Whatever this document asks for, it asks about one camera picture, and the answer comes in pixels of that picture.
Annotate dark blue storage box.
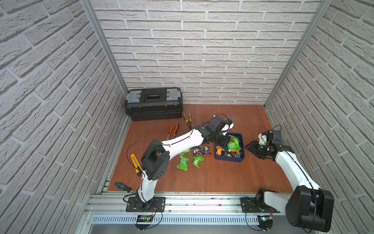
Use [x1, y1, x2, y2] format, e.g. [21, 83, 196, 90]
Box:
[214, 133, 245, 162]

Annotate black silver cookie packet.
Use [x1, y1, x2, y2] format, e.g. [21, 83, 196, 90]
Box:
[193, 146, 205, 156]

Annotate green cookie packet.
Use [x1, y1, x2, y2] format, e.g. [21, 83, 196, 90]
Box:
[176, 156, 190, 172]
[192, 156, 205, 169]
[179, 149, 191, 156]

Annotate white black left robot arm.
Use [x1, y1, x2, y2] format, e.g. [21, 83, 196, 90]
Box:
[136, 116, 234, 204]

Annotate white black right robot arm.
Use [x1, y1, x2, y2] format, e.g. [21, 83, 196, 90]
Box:
[245, 130, 335, 233]

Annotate green packet in box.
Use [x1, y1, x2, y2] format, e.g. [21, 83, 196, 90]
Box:
[228, 135, 241, 153]

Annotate right controller board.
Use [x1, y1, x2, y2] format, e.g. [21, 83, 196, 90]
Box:
[257, 215, 273, 232]

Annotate controller board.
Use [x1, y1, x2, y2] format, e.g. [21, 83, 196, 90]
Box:
[135, 214, 154, 231]
[257, 215, 273, 232]

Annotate black plastic toolbox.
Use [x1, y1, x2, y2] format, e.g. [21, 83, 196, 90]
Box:
[125, 87, 183, 121]

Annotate yellow black utility knife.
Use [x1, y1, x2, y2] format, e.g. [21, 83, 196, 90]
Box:
[131, 154, 143, 176]

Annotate left controller board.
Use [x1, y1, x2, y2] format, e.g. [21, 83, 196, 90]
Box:
[135, 214, 154, 231]

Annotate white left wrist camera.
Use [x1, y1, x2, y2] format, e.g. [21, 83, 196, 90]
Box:
[220, 119, 234, 132]

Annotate yellow handled pliers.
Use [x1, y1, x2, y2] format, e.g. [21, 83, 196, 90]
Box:
[184, 114, 193, 130]

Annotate orange handled pliers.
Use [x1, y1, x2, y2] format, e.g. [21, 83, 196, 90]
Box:
[166, 123, 179, 140]

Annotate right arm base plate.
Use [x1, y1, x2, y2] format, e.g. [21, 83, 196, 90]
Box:
[240, 197, 280, 214]

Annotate aluminium rail frame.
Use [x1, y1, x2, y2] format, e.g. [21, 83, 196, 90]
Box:
[74, 191, 334, 234]

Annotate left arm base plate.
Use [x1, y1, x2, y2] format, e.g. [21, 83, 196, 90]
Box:
[126, 197, 166, 213]

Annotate green handled screwdriver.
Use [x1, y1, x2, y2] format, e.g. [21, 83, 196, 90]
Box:
[115, 182, 132, 193]

